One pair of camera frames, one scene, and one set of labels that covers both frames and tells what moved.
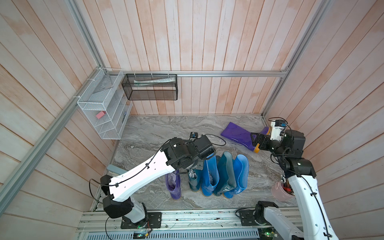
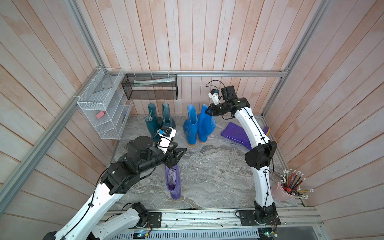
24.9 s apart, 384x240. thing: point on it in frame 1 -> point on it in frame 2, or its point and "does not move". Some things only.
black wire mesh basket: x=151 y=86 does not move
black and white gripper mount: x=193 y=135 -> x=166 y=133
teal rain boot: x=227 y=181 -> x=166 y=120
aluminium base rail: x=239 y=224 does not move
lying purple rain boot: x=241 y=136 does not move
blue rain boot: x=210 y=175 -> x=190 y=125
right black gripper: x=266 y=140 -> x=211 y=107
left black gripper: x=200 y=164 -> x=172 y=160
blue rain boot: x=241 y=168 -> x=206 y=124
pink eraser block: x=100 y=115 does not move
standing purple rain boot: x=173 y=181 does not move
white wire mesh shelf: x=105 y=103 does not move
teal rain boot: x=194 y=177 -> x=151 y=121
